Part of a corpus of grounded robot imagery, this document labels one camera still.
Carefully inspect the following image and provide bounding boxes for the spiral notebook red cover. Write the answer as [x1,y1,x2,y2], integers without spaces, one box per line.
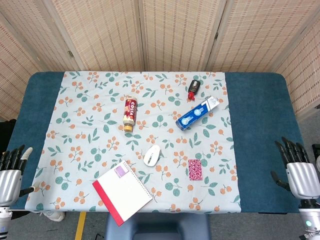
[91,159,154,227]

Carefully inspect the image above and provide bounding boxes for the white computer mouse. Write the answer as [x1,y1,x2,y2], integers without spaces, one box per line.
[143,144,162,167]

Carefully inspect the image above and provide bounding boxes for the black fabric item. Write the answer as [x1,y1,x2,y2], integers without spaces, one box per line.
[0,119,17,153]

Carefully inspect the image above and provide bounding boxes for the black bottle red cap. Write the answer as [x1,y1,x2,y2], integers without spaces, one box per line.
[187,79,201,101]

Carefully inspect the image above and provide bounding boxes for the bamboo folding screen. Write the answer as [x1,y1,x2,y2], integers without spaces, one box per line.
[0,0,320,121]

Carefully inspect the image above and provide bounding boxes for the Costa coffee bottle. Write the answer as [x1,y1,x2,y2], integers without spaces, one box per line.
[122,94,139,133]

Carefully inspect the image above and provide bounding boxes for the black equipment stand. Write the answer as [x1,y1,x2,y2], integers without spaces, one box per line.
[311,144,320,173]

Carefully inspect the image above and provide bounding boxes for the floral print tablecloth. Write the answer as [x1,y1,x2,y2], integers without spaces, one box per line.
[24,71,242,213]

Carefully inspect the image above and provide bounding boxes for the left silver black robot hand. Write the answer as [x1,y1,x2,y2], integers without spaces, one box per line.
[0,144,41,207]

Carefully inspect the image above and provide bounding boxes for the white shoe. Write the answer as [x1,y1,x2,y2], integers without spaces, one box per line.
[41,211,66,223]

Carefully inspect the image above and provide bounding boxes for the blue toothpaste box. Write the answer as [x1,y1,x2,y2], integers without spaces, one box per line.
[175,95,221,132]

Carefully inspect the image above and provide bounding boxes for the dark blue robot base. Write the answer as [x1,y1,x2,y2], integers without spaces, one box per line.
[104,212,211,240]

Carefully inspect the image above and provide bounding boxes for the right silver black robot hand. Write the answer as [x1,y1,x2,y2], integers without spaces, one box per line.
[270,136,320,200]

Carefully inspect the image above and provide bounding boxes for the blue velvet table cover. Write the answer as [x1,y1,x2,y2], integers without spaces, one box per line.
[3,71,315,215]

